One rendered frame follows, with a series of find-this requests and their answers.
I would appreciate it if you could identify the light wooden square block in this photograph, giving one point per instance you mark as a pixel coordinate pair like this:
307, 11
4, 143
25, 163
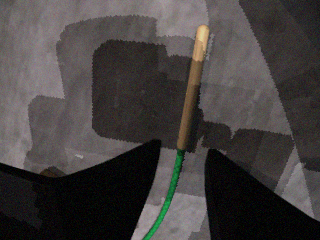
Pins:
48, 173

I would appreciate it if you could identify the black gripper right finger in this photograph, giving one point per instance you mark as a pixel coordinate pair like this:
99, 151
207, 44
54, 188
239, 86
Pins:
241, 208

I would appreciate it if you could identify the green string with wooden stick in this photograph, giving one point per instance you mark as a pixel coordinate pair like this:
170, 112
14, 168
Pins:
197, 64

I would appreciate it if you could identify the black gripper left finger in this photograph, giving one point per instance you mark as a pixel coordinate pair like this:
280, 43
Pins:
104, 202

